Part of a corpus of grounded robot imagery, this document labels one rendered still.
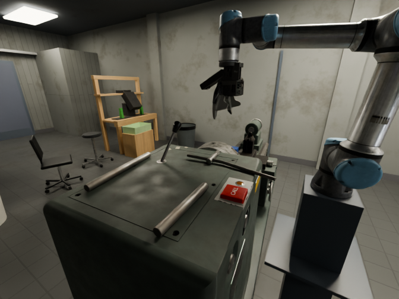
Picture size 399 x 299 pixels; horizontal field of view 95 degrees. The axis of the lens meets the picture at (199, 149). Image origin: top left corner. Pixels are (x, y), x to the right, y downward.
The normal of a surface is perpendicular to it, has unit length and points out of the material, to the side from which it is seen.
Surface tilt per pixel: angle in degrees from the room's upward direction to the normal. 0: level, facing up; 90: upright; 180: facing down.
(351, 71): 90
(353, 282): 0
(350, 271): 0
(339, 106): 90
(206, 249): 0
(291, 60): 90
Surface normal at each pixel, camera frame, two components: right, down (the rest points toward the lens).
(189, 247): 0.00, -0.94
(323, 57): -0.51, 0.29
